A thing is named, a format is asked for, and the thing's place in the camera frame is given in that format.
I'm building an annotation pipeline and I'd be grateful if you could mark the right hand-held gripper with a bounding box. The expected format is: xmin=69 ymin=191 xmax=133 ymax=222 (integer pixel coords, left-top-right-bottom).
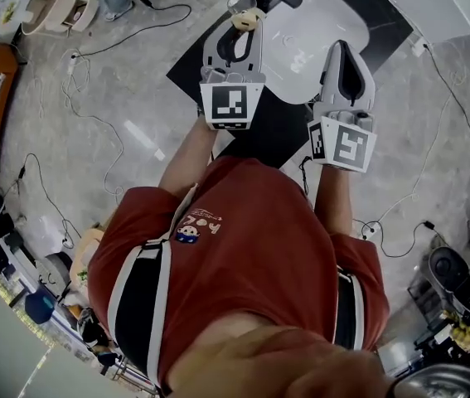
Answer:
xmin=306 ymin=39 xmax=379 ymax=175

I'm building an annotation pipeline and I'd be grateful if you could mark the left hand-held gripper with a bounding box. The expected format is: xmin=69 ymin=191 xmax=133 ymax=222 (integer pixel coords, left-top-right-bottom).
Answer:
xmin=198 ymin=15 xmax=268 ymax=133

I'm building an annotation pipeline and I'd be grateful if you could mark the cartoon-head toothbrush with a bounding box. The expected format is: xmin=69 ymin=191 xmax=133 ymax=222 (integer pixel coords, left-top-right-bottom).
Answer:
xmin=233 ymin=7 xmax=263 ymax=32

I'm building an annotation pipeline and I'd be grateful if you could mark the clear cup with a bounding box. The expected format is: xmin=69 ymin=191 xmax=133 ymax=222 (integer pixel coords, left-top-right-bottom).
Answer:
xmin=225 ymin=0 xmax=259 ymax=17

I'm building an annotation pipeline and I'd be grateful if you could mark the person's left forearm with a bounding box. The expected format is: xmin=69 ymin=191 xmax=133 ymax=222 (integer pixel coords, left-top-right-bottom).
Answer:
xmin=157 ymin=116 xmax=220 ymax=206

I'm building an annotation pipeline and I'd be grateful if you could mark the person's right forearm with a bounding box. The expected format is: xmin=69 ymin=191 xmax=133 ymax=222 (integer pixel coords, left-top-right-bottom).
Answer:
xmin=313 ymin=160 xmax=355 ymax=236

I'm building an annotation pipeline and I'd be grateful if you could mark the white wash basin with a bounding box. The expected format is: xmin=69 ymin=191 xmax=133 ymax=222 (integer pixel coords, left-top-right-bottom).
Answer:
xmin=264 ymin=0 xmax=371 ymax=106

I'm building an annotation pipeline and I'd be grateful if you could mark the black counter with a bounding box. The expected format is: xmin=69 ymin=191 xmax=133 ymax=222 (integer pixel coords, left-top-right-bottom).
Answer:
xmin=167 ymin=0 xmax=414 ymax=170

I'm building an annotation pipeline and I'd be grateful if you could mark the white cabinet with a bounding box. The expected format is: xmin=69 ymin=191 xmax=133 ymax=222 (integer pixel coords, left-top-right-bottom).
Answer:
xmin=371 ymin=0 xmax=470 ymax=44

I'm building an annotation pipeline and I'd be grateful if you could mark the beige round chair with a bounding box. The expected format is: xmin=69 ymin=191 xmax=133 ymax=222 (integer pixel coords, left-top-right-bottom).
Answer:
xmin=20 ymin=0 xmax=99 ymax=37

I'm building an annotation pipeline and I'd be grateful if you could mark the person's red shirt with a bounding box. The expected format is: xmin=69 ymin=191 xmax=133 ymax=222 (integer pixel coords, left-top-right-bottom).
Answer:
xmin=86 ymin=155 xmax=391 ymax=396

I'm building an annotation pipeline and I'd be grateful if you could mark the black round appliance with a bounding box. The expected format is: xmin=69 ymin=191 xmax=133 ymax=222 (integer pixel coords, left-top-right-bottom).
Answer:
xmin=428 ymin=245 xmax=470 ymax=303

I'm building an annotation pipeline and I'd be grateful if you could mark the person's face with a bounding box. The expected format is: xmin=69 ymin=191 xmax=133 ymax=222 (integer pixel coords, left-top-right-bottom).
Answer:
xmin=167 ymin=316 xmax=389 ymax=398

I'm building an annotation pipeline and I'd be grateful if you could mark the blue stool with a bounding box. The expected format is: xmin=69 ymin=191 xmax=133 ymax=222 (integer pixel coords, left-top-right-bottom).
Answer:
xmin=24 ymin=289 xmax=56 ymax=325

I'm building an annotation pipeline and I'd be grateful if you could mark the black floor cable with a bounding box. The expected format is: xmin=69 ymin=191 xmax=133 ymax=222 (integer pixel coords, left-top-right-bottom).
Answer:
xmin=423 ymin=42 xmax=470 ymax=175
xmin=352 ymin=217 xmax=439 ymax=260
xmin=15 ymin=152 xmax=83 ymax=245
xmin=75 ymin=0 xmax=193 ymax=58

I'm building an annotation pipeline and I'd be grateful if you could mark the white floor cable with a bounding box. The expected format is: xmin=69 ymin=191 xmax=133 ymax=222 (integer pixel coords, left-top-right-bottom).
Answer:
xmin=61 ymin=47 xmax=126 ymax=203
xmin=366 ymin=70 xmax=468 ymax=240

